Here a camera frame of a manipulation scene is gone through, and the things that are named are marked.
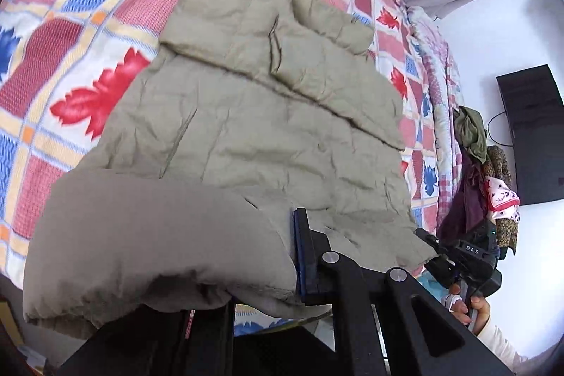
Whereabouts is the pink floral scarf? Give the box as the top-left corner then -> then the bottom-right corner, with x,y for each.
482,176 -> 521,227

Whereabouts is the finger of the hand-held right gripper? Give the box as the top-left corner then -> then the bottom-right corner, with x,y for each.
413,227 -> 446,260

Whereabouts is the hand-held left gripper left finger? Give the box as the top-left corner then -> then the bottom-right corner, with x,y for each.
59,308 -> 186,376

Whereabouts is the brown patterned garment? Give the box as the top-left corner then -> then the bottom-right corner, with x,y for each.
482,146 -> 518,253

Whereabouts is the pink floral quilt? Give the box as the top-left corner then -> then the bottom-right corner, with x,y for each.
407,6 -> 463,227

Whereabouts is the khaki puffer jacket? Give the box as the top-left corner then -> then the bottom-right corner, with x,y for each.
22,0 -> 439,326

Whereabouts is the leaf print patchwork quilt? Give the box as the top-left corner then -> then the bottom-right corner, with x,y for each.
0,0 -> 441,337

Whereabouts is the person's right hand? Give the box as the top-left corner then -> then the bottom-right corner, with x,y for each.
444,283 -> 491,326

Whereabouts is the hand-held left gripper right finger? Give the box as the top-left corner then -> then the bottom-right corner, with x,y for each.
293,207 -> 515,376

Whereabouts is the black wall television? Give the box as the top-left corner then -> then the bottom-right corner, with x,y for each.
496,64 -> 564,206

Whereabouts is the dark purple garment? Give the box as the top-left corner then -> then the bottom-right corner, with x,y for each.
441,156 -> 490,245

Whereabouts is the black cable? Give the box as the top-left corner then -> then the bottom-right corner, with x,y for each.
487,110 -> 514,148

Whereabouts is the olive green garment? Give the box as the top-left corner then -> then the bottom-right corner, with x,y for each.
454,106 -> 488,165

